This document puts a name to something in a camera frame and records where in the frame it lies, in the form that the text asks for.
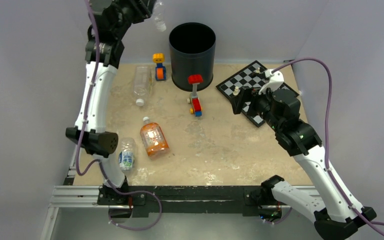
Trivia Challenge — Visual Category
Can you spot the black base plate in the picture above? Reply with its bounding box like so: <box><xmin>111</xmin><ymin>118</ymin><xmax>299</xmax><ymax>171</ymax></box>
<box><xmin>97</xmin><ymin>185</ymin><xmax>283</xmax><ymax>221</ymax></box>

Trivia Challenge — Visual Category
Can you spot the toy block car with red top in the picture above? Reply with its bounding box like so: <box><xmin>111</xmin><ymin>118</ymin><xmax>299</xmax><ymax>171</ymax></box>
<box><xmin>187</xmin><ymin>74</ymin><xmax>204</xmax><ymax>117</ymax></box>

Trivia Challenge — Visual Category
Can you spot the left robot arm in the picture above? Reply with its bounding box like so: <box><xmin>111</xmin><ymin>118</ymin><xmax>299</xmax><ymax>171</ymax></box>
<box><xmin>74</xmin><ymin>62</ymin><xmax>252</xmax><ymax>186</ymax></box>

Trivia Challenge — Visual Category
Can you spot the small bottle with green label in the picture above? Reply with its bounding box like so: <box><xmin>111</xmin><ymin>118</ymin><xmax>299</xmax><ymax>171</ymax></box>
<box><xmin>118</xmin><ymin>137</ymin><xmax>137</xmax><ymax>171</ymax></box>

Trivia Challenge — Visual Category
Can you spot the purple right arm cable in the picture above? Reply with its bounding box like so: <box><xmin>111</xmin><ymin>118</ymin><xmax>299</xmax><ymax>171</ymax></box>
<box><xmin>261</xmin><ymin>57</ymin><xmax>384</xmax><ymax>240</ymax></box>

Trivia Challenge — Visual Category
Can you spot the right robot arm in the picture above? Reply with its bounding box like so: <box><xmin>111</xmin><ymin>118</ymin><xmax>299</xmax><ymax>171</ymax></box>
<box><xmin>232</xmin><ymin>87</ymin><xmax>377</xmax><ymax>240</ymax></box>

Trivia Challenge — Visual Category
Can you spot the large clear plastic bottle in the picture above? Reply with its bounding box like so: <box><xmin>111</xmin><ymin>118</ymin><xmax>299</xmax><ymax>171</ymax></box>
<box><xmin>133</xmin><ymin>65</ymin><xmax>152</xmax><ymax>107</ymax></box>

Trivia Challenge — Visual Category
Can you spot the small clear crushed bottle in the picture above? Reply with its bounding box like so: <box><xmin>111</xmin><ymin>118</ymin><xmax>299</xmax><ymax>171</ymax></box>
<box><xmin>152</xmin><ymin>0</ymin><xmax>167</xmax><ymax>32</ymax></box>

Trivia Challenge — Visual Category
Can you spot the black round bin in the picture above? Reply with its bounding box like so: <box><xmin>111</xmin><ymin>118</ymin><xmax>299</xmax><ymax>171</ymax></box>
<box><xmin>168</xmin><ymin>22</ymin><xmax>216</xmax><ymax>92</ymax></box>

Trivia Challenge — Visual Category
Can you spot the aluminium frame rail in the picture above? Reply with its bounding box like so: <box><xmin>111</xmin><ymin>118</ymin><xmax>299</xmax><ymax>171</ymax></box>
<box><xmin>39</xmin><ymin>60</ymin><xmax>349</xmax><ymax>240</ymax></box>

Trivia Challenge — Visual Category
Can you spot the orange juice bottle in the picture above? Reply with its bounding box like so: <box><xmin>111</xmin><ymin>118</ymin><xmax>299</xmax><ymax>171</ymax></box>
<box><xmin>139</xmin><ymin>116</ymin><xmax>170</xmax><ymax>159</ymax></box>

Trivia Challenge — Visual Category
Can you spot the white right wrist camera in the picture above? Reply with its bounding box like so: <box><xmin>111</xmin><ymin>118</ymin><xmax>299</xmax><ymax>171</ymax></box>
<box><xmin>258</xmin><ymin>69</ymin><xmax>284</xmax><ymax>95</ymax></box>

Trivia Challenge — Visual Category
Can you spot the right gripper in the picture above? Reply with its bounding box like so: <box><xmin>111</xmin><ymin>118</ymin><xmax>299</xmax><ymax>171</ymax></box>
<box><xmin>229</xmin><ymin>83</ymin><xmax>283</xmax><ymax>132</ymax></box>

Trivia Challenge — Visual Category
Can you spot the black and white chessboard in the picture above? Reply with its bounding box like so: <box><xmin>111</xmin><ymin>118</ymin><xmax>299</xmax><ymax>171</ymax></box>
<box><xmin>216</xmin><ymin>60</ymin><xmax>299</xmax><ymax>128</ymax></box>

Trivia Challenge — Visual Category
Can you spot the white chess piece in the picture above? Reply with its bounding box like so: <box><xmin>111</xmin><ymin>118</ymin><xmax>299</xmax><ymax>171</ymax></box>
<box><xmin>232</xmin><ymin>86</ymin><xmax>240</xmax><ymax>96</ymax></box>

